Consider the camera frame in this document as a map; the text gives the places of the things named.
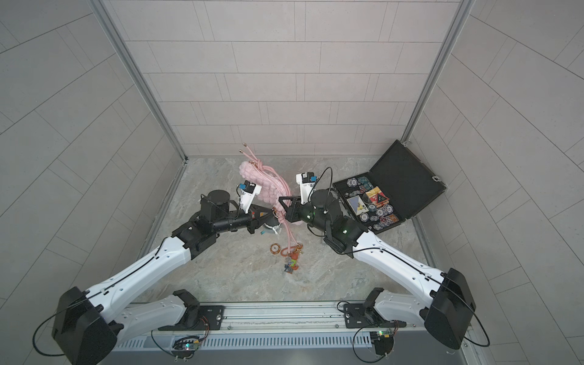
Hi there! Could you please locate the pink quilted bag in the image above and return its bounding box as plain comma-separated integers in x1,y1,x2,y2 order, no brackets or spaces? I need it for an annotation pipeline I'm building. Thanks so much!
239,143,297,255

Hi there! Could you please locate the orange colourful keychain decoration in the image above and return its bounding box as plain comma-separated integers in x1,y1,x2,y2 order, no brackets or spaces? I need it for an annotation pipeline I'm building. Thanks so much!
280,243,304,274

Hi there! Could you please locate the yellow duck keychain charm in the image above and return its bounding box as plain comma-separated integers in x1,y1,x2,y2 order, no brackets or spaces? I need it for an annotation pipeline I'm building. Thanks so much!
260,217,281,235

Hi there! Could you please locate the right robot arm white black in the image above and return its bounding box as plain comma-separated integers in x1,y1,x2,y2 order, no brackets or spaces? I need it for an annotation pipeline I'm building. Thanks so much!
278,196,476,350

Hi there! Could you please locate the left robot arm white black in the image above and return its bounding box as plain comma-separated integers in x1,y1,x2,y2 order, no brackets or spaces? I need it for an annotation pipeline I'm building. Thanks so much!
52,190,277,364

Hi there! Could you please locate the small copper tape roll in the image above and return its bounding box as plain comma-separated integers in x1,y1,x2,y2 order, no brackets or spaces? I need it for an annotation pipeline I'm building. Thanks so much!
270,243,281,255

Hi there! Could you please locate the black poker chip case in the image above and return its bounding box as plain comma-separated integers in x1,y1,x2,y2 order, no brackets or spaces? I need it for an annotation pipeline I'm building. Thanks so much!
333,140,447,234

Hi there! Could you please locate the left circuit board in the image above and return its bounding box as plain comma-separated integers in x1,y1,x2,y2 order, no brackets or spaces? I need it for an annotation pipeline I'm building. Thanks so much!
171,335,201,360

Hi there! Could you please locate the circuit board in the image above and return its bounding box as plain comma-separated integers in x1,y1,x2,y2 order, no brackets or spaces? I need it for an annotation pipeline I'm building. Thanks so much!
370,332,395,357
171,335,201,360

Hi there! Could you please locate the right circuit board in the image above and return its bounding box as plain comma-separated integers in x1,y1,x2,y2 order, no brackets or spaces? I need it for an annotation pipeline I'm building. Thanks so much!
370,332,395,357

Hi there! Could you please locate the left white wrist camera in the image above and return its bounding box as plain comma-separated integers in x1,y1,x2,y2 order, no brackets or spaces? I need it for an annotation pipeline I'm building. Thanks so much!
238,180,262,214

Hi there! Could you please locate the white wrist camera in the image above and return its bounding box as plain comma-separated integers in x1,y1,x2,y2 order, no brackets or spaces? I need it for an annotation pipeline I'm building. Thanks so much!
238,180,262,214
296,172,318,205

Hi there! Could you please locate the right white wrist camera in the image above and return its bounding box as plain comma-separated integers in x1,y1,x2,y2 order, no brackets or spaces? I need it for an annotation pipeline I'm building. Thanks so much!
296,172,318,205

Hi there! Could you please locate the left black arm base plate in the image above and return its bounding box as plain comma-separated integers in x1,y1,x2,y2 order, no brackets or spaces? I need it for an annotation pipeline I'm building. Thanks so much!
158,305,226,332

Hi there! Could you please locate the aluminium mounting rail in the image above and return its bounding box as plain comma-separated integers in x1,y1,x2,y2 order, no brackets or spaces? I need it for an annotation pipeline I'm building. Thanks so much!
107,293,426,342

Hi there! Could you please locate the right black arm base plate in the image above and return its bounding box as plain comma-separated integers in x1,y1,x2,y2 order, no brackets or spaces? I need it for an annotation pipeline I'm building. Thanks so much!
337,301,407,329

